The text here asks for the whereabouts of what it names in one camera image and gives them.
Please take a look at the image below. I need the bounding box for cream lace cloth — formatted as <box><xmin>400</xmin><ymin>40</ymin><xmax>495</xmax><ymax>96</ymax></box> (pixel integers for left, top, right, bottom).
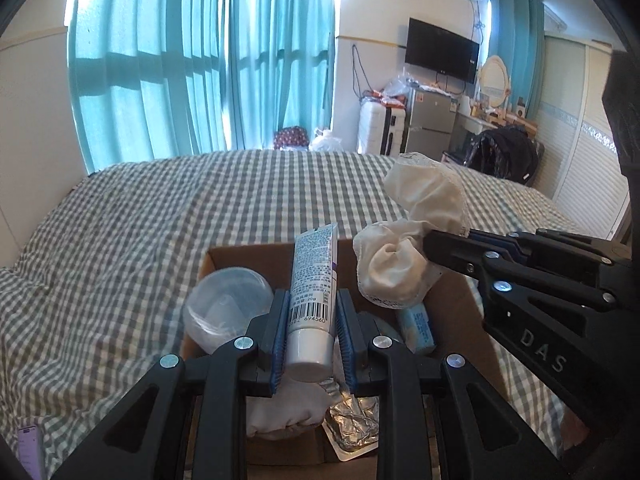
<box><xmin>352</xmin><ymin>153</ymin><xmax>470</xmax><ymax>310</ymax></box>

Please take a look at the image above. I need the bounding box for blue Vinda tissue pack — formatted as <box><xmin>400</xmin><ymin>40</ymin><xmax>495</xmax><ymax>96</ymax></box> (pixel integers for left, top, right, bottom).
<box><xmin>396</xmin><ymin>304</ymin><xmax>436</xmax><ymax>356</ymax></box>

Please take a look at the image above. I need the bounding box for clear plastic cotton swab jar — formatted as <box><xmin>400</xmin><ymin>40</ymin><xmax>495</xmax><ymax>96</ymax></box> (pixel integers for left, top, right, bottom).
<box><xmin>182</xmin><ymin>266</ymin><xmax>273</xmax><ymax>354</ymax></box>

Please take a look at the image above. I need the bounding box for white cream tube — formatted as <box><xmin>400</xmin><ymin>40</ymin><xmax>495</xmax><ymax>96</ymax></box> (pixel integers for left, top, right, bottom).
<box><xmin>285</xmin><ymin>223</ymin><xmax>337</xmax><ymax>382</ymax></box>

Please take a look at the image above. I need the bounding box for silver foil blister pack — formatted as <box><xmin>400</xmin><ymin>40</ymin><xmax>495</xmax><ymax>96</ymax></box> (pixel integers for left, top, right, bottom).
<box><xmin>320</xmin><ymin>379</ymin><xmax>380</xmax><ymax>462</ymax></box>

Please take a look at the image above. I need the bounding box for white wardrobe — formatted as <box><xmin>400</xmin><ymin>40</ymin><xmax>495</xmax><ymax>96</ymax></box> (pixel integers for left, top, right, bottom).
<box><xmin>534</xmin><ymin>35</ymin><xmax>629</xmax><ymax>240</ymax></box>

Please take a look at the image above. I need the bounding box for black clothes pile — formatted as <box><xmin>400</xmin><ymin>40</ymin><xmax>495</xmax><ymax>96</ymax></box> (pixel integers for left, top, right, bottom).
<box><xmin>463</xmin><ymin>126</ymin><xmax>544</xmax><ymax>185</ymax></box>

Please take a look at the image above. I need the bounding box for purple smartphone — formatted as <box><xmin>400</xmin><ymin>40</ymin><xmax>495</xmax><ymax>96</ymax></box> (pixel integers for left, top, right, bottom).
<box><xmin>16</xmin><ymin>425</ymin><xmax>46</xmax><ymax>480</ymax></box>

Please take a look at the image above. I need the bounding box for silver small fridge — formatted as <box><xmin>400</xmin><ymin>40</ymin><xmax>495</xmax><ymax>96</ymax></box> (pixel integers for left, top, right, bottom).
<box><xmin>402</xmin><ymin>89</ymin><xmax>458</xmax><ymax>160</ymax></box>

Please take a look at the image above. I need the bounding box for white suitcase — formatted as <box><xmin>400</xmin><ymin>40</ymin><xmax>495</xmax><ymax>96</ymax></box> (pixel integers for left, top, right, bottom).
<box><xmin>358</xmin><ymin>101</ymin><xmax>406</xmax><ymax>157</ymax></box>

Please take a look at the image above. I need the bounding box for checkered bed cover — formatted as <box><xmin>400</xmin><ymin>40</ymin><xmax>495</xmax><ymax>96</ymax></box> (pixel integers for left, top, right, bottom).
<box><xmin>0</xmin><ymin>148</ymin><xmax>591</xmax><ymax>480</ymax></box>

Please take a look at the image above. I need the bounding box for white oval mirror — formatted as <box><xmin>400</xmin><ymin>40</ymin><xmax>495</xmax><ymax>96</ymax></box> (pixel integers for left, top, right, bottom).
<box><xmin>478</xmin><ymin>55</ymin><xmax>511</xmax><ymax>108</ymax></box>

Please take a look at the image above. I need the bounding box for dark red bag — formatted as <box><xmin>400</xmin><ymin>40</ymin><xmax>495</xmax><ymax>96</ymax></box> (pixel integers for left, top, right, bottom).
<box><xmin>273</xmin><ymin>126</ymin><xmax>309</xmax><ymax>151</ymax></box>

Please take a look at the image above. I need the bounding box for teal side curtain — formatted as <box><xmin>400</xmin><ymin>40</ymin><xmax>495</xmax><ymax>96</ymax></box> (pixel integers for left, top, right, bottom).
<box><xmin>488</xmin><ymin>0</ymin><xmax>544</xmax><ymax>119</ymax></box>

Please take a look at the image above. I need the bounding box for teal window curtain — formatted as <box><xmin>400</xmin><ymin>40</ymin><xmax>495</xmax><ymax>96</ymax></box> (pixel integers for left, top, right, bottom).
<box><xmin>66</xmin><ymin>0</ymin><xmax>336</xmax><ymax>171</ymax></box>

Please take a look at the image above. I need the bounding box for black wall television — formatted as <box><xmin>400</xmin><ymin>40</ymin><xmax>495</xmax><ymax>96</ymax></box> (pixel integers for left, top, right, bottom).
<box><xmin>405</xmin><ymin>18</ymin><xmax>480</xmax><ymax>84</ymax></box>

